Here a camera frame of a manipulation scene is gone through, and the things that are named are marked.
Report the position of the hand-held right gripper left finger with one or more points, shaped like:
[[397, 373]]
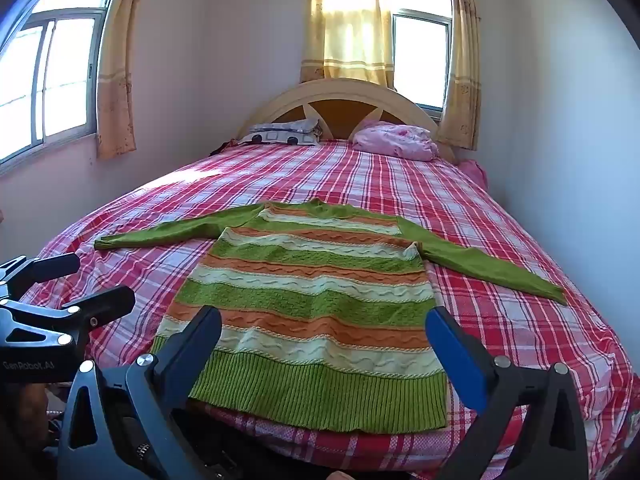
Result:
[[200, 345]]

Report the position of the pink floral pillow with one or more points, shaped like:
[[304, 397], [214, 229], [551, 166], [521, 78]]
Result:
[[395, 140]]

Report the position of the red plaid bed sheet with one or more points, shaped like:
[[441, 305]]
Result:
[[350, 180]]

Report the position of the dark cloth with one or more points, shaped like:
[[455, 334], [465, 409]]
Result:
[[222, 149]]

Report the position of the cream wooden headboard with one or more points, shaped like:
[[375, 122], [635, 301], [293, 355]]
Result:
[[280, 97]]

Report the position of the grey white patterned pillow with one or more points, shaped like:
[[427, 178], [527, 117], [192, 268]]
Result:
[[282, 133]]

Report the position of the pink cloth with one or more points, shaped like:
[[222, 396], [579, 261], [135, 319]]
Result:
[[472, 170]]

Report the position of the yellow patterned curtain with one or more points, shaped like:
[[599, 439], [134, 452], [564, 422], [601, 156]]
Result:
[[117, 85], [350, 20], [462, 60]]

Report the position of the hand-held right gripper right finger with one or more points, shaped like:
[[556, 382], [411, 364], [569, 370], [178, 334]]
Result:
[[455, 355]]

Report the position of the green orange striped knit sweater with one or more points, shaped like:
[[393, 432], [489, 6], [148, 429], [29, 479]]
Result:
[[320, 305]]

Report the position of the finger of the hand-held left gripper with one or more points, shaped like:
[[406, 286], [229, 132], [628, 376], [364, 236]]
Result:
[[107, 305], [50, 266]]

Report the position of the large sliding window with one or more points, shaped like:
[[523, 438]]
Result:
[[65, 75]]

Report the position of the small sliding window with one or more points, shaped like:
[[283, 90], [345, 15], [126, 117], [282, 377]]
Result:
[[420, 55]]

